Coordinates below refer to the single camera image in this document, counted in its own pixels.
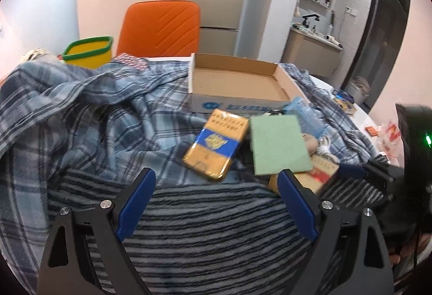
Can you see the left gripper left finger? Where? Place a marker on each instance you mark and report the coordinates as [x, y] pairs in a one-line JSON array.
[[67, 266]]

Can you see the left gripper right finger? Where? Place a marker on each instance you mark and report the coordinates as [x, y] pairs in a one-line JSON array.
[[347, 254]]

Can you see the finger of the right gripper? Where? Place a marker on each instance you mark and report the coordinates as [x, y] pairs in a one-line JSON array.
[[373, 170]]

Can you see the red gold cigarette pack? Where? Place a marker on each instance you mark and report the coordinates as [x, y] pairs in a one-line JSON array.
[[321, 173]]

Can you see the light blue tissue pack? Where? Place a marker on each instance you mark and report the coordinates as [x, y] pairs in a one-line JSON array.
[[308, 120]]

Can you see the green sponge pad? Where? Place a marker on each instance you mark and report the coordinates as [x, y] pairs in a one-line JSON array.
[[277, 144]]

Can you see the yellow blue cigarette pack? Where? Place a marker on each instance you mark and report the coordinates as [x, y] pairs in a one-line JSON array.
[[215, 146]]

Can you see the beige round vented disc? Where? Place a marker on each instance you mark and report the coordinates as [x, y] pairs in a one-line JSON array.
[[311, 143]]

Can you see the right hand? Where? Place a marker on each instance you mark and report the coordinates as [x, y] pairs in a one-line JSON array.
[[397, 256]]

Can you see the small orange box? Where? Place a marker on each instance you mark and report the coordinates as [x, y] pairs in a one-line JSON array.
[[371, 131]]

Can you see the red white plastic bag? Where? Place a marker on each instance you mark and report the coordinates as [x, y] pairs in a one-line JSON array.
[[389, 140]]

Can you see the gold blue cigarette pack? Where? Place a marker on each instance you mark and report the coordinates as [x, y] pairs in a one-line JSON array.
[[346, 106]]

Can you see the white trash can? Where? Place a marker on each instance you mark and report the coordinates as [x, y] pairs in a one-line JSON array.
[[358, 88]]

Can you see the dark bathroom door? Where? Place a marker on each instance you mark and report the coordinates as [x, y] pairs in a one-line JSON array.
[[379, 46]]

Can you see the beige bathroom vanity cabinet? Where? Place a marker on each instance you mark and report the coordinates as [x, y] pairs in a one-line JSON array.
[[314, 54]]

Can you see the white hair dryer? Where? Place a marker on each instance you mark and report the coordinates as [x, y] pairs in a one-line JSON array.
[[331, 39]]

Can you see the grey striped cloth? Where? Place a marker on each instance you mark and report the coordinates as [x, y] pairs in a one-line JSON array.
[[222, 238]]

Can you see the shallow cardboard box tray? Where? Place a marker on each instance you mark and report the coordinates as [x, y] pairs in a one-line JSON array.
[[238, 85]]

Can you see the blue plaid shirt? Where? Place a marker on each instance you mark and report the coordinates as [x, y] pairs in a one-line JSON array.
[[107, 124]]

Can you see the yellow bin green rim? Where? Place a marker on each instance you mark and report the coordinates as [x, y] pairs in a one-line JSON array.
[[90, 52]]

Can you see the rhinestone studded fabric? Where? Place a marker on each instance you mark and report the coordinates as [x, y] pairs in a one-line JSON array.
[[140, 63]]

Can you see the beige clothes pile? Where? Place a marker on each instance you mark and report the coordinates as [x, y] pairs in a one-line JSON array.
[[40, 53]]

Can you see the orange quilted chair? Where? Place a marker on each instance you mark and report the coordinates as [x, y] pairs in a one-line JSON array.
[[160, 28]]

